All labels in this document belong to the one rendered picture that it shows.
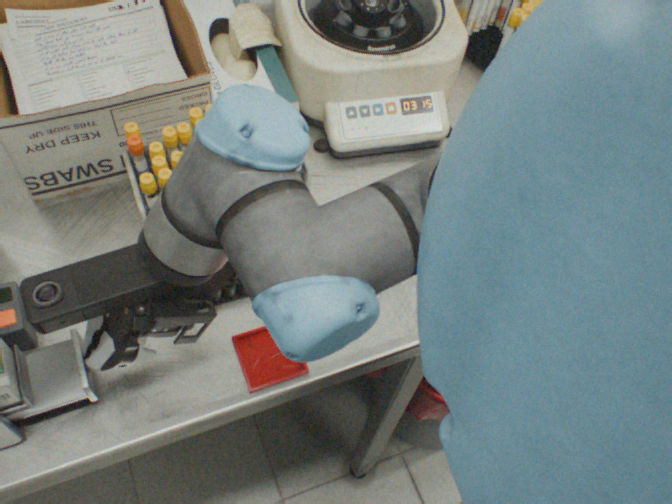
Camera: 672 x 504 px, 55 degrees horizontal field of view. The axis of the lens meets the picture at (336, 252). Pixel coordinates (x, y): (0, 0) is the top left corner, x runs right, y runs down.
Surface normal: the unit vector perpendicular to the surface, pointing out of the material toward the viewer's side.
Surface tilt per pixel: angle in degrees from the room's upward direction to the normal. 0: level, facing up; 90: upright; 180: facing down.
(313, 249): 8
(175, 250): 69
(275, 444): 0
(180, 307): 30
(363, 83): 90
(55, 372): 0
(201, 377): 0
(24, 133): 92
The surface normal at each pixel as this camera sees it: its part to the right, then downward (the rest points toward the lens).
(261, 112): 0.53, -0.59
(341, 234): 0.15, -0.38
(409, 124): 0.17, -0.11
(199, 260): 0.16, 0.77
